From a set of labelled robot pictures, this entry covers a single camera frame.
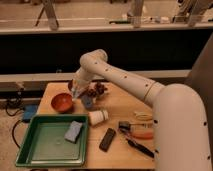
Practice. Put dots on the red bowl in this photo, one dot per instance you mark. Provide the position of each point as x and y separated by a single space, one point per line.
62 102

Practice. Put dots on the black handled tool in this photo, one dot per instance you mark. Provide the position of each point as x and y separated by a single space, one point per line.
141 148

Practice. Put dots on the black remote control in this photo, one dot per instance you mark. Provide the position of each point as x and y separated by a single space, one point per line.
107 139

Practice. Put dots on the blue cup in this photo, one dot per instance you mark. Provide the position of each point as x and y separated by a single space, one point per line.
88 102

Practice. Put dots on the blue box on floor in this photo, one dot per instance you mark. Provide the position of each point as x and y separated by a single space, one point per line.
29 112

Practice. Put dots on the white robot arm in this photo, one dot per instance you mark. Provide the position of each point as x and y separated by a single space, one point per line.
181 136

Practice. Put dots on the white paper cup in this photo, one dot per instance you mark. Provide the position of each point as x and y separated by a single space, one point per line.
96 117

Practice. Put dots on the orange handled pliers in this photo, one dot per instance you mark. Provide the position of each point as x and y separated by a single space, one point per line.
143 136

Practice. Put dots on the green plastic tray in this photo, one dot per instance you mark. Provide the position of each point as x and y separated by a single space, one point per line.
44 145

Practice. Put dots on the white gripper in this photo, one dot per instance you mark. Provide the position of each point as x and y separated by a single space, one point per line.
78 87

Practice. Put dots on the blue sponge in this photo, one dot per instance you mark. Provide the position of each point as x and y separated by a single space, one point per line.
73 131

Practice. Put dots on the purple bowl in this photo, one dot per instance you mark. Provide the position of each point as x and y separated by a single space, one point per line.
70 85

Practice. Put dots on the yellow clip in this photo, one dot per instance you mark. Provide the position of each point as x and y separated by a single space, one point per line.
142 116

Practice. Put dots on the purple grape bunch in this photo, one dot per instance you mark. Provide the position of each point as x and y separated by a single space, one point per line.
98 90

